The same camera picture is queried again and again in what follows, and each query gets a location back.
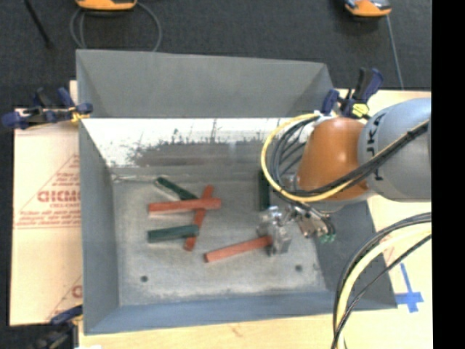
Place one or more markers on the dark green flat block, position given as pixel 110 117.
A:
pixel 174 189
pixel 264 193
pixel 170 233

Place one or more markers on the brown cardboard board, red print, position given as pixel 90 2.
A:
pixel 43 231

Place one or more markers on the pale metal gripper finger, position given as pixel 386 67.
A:
pixel 269 221
pixel 281 241

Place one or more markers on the red-brown flat block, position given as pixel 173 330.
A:
pixel 181 205
pixel 198 220
pixel 236 249

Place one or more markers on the grey metal bin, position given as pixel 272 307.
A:
pixel 203 275

